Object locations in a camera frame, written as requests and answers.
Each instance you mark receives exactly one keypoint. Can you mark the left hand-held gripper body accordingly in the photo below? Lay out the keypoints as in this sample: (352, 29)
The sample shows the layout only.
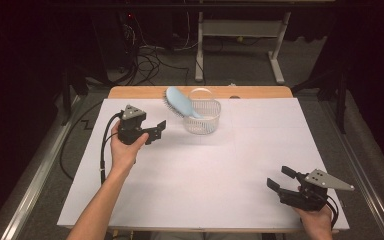
(130, 130)

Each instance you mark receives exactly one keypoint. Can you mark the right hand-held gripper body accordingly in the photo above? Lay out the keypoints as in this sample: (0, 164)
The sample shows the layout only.
(310, 200)

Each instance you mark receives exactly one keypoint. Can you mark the light blue hairbrush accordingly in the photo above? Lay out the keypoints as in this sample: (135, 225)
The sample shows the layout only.
(180, 101)

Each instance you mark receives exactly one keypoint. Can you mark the white plastic basket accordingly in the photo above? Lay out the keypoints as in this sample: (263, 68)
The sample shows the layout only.
(206, 125)

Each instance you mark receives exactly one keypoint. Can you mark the person's left hand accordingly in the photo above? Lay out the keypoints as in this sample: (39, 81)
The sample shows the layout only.
(123, 155)

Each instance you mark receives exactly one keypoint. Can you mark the person's right hand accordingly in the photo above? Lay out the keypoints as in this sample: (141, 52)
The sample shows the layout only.
(318, 225)

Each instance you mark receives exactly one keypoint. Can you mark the white table mat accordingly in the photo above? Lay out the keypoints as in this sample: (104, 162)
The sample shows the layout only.
(213, 166)

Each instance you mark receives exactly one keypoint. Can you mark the black metal stand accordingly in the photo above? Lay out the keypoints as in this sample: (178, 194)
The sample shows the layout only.
(341, 106)
(67, 100)

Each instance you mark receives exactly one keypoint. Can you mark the small yellow object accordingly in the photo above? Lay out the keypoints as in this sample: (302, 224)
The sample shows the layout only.
(240, 39)

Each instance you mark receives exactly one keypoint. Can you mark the aluminium floor rail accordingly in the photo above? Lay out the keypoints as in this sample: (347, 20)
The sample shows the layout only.
(353, 153)
(36, 176)

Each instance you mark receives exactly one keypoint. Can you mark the white metal desk frame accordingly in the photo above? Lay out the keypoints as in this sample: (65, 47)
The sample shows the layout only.
(240, 28)

